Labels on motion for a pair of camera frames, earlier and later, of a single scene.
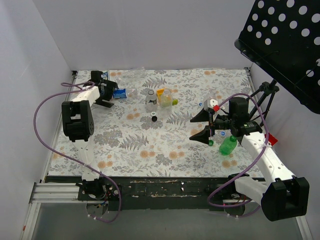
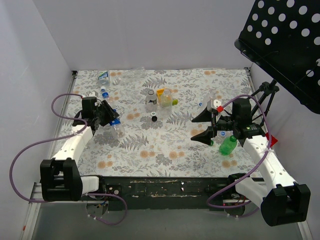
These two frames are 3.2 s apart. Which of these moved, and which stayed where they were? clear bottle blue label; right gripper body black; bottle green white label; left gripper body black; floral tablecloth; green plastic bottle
Moved: clear bottle blue label; left gripper body black
Stayed: floral tablecloth; green plastic bottle; right gripper body black; bottle green white label
